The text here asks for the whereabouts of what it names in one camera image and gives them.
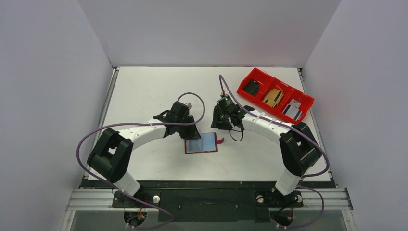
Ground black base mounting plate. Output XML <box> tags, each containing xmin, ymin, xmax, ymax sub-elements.
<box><xmin>80</xmin><ymin>180</ymin><xmax>335</xmax><ymax>225</ymax></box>

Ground gold cards in bin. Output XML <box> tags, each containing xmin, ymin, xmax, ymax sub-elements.
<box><xmin>263</xmin><ymin>89</ymin><xmax>284</xmax><ymax>107</ymax></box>

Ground black cards in bin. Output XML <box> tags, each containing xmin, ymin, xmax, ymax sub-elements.
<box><xmin>243</xmin><ymin>79</ymin><xmax>260</xmax><ymax>97</ymax></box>

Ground aluminium front rail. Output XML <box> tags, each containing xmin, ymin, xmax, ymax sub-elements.
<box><xmin>66</xmin><ymin>188</ymin><xmax>353</xmax><ymax>211</ymax></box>

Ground silver cards in bin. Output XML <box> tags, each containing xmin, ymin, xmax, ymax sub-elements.
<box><xmin>282</xmin><ymin>99</ymin><xmax>303</xmax><ymax>121</ymax></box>

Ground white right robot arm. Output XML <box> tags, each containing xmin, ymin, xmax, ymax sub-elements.
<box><xmin>211</xmin><ymin>95</ymin><xmax>322</xmax><ymax>196</ymax></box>

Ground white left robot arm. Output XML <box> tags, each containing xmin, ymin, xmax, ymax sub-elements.
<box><xmin>87</xmin><ymin>102</ymin><xmax>201</xmax><ymax>196</ymax></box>

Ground red three-compartment bin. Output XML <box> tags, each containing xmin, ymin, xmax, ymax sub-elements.
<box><xmin>237</xmin><ymin>68</ymin><xmax>315</xmax><ymax>124</ymax></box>

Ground red leather card holder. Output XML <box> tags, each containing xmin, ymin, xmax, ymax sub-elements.
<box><xmin>184</xmin><ymin>132</ymin><xmax>224</xmax><ymax>154</ymax></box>

